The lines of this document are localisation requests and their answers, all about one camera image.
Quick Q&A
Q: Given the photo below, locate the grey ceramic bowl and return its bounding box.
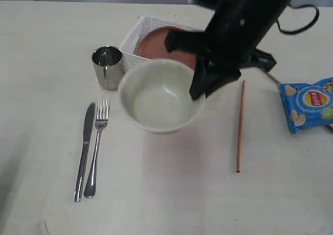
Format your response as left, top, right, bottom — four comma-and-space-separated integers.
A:
118, 59, 206, 134

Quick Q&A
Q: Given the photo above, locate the brown round plate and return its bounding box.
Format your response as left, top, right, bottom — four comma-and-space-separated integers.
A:
136, 26, 196, 69

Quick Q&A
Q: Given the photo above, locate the brown wooden chopstick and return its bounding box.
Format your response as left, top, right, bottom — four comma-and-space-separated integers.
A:
261, 69, 332, 132
236, 80, 246, 173

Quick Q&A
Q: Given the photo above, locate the stainless steel cup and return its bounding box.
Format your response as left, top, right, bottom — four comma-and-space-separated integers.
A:
91, 46, 125, 90

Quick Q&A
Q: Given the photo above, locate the stainless steel fork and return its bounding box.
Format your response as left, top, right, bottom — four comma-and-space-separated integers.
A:
83, 99, 110, 198

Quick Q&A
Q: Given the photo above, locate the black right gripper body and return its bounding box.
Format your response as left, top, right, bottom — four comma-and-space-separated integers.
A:
164, 0, 291, 80

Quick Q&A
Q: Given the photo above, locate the stainless steel knife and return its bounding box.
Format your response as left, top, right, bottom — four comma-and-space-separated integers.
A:
74, 102, 96, 202

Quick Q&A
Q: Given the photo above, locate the blue chips bag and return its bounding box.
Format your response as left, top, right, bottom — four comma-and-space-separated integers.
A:
278, 77, 332, 133

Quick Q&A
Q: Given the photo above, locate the white perforated plastic basket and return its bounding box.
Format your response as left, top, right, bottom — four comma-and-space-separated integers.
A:
119, 15, 202, 72

